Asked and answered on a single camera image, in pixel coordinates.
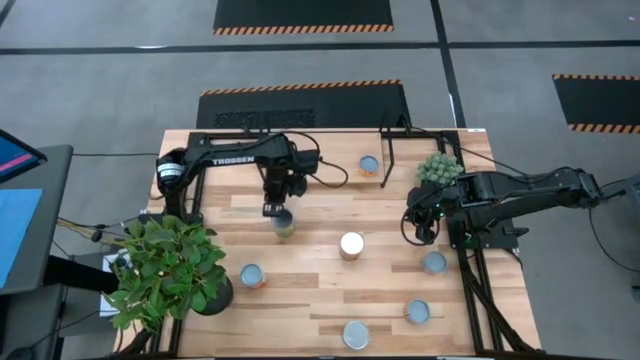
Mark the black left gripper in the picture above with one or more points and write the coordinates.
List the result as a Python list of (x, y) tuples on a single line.
[(277, 185)]

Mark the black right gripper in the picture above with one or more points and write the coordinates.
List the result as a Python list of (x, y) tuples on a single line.
[(430, 200)]

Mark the green pears label can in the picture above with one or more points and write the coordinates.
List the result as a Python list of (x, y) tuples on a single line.
[(285, 229)]

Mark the pink teal corn can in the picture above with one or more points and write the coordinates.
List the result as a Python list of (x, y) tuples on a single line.
[(435, 262)]

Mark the pink and orange can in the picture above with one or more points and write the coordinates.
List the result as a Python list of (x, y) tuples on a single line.
[(251, 275)]

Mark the orange label tin can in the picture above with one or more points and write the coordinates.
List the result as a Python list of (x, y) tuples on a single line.
[(351, 245)]

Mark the yellow pepper print can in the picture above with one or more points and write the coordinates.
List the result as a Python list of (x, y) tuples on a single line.
[(418, 311)]

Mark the short orange yellow can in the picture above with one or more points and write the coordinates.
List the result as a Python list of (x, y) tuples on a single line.
[(368, 164)]

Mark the tall blue teal can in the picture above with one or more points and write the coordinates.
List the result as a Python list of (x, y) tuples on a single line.
[(356, 335)]

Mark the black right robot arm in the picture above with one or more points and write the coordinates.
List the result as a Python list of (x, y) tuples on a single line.
[(525, 192)]

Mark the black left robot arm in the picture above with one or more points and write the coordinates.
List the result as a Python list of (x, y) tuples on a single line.
[(232, 160)]

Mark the succulent in white pot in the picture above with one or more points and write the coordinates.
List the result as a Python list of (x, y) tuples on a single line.
[(439, 167)]

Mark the black striped-edge floor mat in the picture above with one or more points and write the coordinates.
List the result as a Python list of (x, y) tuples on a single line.
[(300, 105), (302, 15), (600, 102)]

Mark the leafy green potted plant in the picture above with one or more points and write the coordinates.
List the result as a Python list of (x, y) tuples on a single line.
[(165, 270)]

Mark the white paper sheet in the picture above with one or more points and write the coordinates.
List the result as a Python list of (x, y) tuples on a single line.
[(108, 261)]

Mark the black stand base bar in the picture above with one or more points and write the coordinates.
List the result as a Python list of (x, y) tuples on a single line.
[(80, 276)]

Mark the grey equipment stand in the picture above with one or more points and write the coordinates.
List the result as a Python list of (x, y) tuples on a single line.
[(631, 192)]

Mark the dark grey side desk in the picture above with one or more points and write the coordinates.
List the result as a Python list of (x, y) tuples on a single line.
[(57, 165)]

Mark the blue sheet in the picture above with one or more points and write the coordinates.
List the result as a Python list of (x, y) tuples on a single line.
[(17, 235)]

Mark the blue-screen monitor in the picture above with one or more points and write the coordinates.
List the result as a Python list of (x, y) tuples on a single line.
[(15, 155)]

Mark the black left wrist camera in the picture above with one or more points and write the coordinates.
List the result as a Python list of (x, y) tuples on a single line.
[(299, 186)]

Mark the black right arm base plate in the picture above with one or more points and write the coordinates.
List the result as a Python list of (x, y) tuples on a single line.
[(505, 237)]

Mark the black aluminium rig frame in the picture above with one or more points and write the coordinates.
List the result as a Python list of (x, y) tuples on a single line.
[(448, 137)]

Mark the wooden shelf with black frame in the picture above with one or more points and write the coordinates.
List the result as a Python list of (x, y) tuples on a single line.
[(345, 142)]

